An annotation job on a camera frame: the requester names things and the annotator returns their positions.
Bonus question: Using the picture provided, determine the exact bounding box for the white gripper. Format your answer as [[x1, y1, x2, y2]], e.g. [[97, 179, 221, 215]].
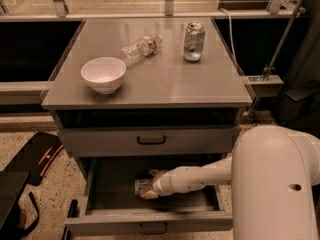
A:
[[140, 169, 181, 200]]

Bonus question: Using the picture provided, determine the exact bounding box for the blue labelled plastic bottle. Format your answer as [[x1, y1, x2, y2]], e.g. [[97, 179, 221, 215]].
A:
[[135, 179, 153, 196]]

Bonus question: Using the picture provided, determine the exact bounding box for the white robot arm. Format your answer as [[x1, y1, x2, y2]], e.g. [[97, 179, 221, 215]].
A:
[[135, 125, 320, 240]]

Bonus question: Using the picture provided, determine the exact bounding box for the open middle drawer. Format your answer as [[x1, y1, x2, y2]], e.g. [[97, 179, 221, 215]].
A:
[[65, 154, 232, 236]]

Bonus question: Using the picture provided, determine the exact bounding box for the closed upper drawer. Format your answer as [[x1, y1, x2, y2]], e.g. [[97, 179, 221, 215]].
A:
[[58, 126, 240, 157]]

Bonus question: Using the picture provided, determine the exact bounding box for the grey drawer cabinet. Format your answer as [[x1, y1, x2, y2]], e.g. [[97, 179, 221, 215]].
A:
[[40, 16, 254, 182]]

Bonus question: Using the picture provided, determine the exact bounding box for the clear plastic water bottle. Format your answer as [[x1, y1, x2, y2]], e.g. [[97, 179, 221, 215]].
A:
[[121, 34, 163, 66]]

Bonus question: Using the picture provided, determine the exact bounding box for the white ceramic bowl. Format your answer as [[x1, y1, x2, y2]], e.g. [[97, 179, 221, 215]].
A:
[[81, 57, 127, 94]]

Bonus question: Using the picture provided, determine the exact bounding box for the black board with orange stripe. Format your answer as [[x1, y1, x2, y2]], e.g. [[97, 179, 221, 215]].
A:
[[5, 132, 63, 186]]

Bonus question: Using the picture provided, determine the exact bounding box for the green soda can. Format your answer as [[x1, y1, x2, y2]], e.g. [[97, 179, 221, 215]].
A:
[[183, 22, 205, 62]]

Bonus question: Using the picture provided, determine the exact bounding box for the black office chair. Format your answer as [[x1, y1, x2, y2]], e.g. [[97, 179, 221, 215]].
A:
[[273, 0, 320, 137]]

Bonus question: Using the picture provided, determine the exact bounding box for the metal clamp stand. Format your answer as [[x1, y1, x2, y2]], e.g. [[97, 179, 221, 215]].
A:
[[248, 0, 304, 82]]

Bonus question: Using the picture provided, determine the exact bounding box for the black upper drawer handle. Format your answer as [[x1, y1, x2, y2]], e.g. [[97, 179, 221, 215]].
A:
[[136, 136, 167, 145]]

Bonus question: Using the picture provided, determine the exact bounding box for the black drawer handle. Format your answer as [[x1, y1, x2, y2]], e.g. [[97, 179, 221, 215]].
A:
[[136, 136, 167, 145], [139, 222, 168, 235]]

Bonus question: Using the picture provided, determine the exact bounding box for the black middle drawer handle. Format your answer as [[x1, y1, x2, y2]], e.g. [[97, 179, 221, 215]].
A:
[[139, 222, 168, 235]]

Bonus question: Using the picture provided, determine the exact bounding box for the white cable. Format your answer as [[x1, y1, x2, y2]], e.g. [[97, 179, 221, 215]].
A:
[[218, 7, 239, 69]]

